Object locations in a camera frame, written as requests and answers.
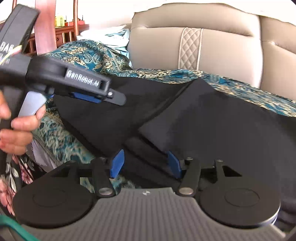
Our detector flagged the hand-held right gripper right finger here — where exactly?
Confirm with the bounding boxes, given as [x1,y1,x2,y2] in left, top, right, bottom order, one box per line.
[165,151,241,198]

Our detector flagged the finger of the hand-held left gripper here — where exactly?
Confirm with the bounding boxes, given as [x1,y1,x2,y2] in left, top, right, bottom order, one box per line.
[69,90,127,106]

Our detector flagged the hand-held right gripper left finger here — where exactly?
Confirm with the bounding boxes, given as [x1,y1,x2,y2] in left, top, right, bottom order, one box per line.
[50,149,125,198]

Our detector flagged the black pants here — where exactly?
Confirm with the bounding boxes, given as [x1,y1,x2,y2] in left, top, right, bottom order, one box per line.
[52,77,296,234]

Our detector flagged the person's left hand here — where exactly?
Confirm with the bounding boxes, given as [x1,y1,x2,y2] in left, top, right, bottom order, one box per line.
[0,90,47,156]

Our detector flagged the teal paisley blanket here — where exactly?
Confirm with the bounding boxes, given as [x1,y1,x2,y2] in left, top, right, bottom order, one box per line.
[30,39,296,193]

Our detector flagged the red wooden chair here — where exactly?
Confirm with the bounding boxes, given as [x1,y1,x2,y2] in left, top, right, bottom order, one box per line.
[23,0,80,56]

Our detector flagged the light blue cloth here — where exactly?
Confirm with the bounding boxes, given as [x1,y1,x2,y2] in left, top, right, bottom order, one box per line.
[80,23,132,69]

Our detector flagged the beige leather sofa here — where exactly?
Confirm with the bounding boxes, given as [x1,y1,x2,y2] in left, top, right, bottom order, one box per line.
[126,2,296,102]

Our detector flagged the black floral clothing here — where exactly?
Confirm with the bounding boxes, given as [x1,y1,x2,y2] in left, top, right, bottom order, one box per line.
[0,153,44,216]

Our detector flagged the green strap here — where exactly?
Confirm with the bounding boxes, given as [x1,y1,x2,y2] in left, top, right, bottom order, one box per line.
[0,214,41,241]

